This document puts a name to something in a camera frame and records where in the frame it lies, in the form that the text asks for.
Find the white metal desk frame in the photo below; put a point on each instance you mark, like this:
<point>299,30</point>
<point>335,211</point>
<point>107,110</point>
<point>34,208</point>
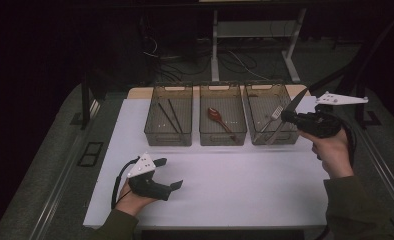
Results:
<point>251,29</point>

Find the person's left hand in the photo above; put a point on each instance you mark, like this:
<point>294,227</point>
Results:
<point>130,203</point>

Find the metal floor rail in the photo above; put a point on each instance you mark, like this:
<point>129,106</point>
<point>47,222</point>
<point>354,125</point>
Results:
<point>56,200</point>
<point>388,176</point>

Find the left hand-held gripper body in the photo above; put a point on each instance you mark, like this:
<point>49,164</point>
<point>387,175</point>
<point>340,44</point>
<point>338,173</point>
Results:
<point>148,188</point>

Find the clear brown plastic basket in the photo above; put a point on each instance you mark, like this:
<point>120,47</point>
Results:
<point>161,126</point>
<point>222,100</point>
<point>261,103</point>

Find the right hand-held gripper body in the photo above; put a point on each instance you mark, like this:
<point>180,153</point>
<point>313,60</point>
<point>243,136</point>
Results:
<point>315,123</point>

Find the red-brown wooden spoon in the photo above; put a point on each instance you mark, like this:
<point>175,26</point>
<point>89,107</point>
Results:
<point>215,115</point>

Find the black metal stand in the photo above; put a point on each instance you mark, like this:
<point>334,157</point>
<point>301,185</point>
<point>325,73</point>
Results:
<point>85,110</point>
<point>360,115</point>

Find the white table board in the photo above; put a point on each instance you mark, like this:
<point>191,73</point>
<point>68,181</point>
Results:
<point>235,193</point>

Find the person's right hand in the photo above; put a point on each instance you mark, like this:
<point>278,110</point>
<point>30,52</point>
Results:
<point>331,153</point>

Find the silver fork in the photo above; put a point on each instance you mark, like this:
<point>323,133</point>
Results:
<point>277,112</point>

